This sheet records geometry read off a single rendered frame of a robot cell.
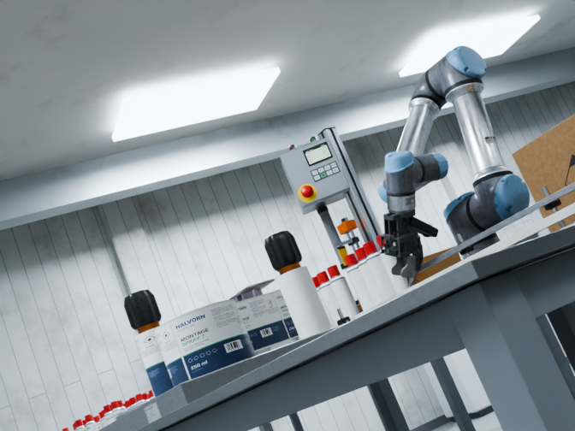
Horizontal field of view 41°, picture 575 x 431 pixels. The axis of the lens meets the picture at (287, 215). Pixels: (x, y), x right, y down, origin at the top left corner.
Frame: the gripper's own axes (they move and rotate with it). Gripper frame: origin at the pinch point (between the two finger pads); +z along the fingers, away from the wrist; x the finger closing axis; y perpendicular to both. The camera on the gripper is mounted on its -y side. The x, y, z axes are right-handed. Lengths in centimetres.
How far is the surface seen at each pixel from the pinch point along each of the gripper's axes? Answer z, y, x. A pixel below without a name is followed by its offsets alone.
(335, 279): 4.6, 1.8, -29.4
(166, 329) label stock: -5, 71, -6
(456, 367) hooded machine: 213, -334, -276
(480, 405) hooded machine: 244, -340, -256
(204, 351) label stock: -1, 67, 3
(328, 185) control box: -21.7, -6.8, -39.8
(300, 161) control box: -30, -3, -48
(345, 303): 11.3, 2.0, -25.6
